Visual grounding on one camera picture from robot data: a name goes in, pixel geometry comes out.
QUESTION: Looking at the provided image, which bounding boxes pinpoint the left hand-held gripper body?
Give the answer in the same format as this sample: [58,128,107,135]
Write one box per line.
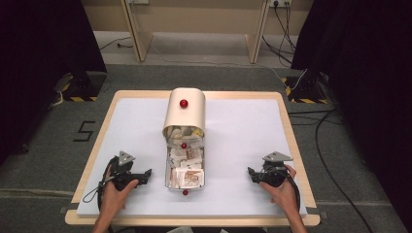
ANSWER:
[104,150,146,192]

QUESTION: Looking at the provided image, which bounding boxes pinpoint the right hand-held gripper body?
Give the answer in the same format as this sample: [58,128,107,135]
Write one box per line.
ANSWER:
[257,150,294,188]

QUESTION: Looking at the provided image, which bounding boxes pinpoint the person's right hand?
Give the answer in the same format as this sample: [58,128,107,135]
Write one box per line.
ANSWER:
[258,164,299,215]

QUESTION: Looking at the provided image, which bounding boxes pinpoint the person's left hand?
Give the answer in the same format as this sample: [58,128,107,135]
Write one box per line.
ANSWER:
[100,164,140,216]

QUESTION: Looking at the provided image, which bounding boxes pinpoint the white foam mat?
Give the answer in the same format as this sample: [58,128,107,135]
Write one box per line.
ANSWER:
[76,97,308,218]

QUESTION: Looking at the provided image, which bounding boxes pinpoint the pile of paper sachets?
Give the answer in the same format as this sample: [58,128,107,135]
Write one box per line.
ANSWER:
[166,126,205,189]

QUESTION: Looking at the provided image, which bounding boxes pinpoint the long clear drawer red knob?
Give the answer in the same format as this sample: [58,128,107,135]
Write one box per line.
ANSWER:
[163,142,207,197]

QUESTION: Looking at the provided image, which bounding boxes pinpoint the light wooden table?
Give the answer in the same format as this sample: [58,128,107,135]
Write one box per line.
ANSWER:
[64,89,322,227]

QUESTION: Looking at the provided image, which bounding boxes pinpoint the short clear drawer red knob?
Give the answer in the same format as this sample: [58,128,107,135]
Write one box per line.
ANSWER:
[164,125,206,150]

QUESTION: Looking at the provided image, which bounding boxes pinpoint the cream box lid, red knob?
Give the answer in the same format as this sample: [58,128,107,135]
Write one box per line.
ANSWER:
[161,86,207,141]

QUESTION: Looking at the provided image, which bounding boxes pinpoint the black base with hazard tape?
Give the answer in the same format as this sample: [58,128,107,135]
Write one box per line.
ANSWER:
[280,75,330,106]
[53,71,108,103]

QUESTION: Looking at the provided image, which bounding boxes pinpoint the black curtain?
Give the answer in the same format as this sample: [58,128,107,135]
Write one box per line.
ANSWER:
[290,0,412,233]
[0,0,108,166]

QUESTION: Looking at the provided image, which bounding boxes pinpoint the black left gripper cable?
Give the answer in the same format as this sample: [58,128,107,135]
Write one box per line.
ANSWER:
[82,156,120,213]

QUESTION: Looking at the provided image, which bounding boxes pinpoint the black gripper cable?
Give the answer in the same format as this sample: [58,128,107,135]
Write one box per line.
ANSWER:
[82,156,120,213]
[284,165,301,213]

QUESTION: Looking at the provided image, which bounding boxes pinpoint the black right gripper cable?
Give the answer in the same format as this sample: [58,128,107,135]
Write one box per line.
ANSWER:
[284,165,301,213]

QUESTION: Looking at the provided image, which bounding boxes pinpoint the long black floor cable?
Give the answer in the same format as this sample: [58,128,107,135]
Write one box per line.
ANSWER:
[314,109,375,233]

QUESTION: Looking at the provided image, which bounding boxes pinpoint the short black floor cables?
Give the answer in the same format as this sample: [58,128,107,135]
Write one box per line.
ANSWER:
[287,109,345,127]

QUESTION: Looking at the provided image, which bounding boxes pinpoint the light wooden desk frame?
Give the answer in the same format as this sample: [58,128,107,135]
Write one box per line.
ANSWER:
[120,0,272,65]

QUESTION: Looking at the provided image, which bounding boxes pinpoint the thin black floor cable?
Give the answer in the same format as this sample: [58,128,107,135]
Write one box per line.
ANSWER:
[98,35,134,51]

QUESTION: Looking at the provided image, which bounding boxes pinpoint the bundle of black cables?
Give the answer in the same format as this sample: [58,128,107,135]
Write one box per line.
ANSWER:
[261,0,298,67]

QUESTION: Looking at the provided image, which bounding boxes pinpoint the white wall socket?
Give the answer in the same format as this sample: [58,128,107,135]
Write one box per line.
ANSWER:
[268,0,292,9]

